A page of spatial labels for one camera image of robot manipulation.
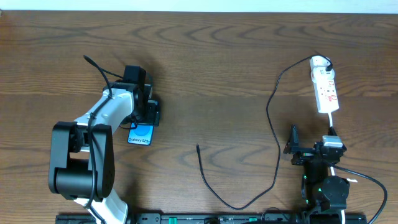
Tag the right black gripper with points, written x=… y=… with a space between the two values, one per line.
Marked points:
x=308 y=152

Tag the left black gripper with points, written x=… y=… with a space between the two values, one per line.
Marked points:
x=152 y=112

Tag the blue Galaxy smartphone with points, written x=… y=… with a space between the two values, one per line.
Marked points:
x=142 y=135

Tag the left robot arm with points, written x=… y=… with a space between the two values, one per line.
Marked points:
x=82 y=165

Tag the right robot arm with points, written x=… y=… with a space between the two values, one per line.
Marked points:
x=325 y=194

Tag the white power strip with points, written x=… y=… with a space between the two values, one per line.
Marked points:
x=322 y=75

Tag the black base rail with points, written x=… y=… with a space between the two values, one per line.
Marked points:
x=155 y=218

